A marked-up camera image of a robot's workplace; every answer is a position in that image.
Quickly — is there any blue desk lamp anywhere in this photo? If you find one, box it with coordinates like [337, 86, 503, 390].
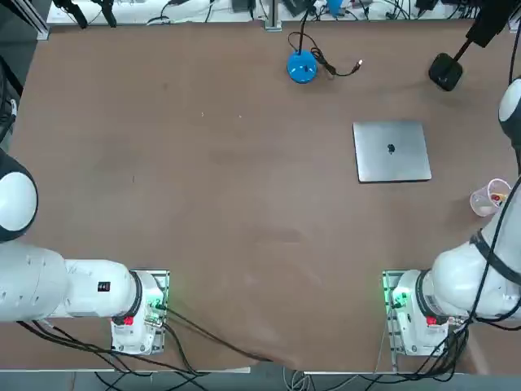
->
[287, 0, 349, 85]

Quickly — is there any silver closed laptop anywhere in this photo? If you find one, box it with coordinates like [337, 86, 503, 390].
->
[352, 120, 432, 184]

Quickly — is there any clear pink plastic cup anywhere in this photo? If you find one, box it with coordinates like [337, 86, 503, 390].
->
[470, 178, 512, 217]

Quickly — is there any black lamp power cable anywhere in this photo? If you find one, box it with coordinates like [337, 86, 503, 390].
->
[287, 32, 363, 78]

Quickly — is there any aluminium table post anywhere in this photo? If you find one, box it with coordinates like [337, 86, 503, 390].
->
[265, 0, 282, 32]

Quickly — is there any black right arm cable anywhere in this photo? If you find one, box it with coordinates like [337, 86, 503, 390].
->
[463, 174, 521, 327]

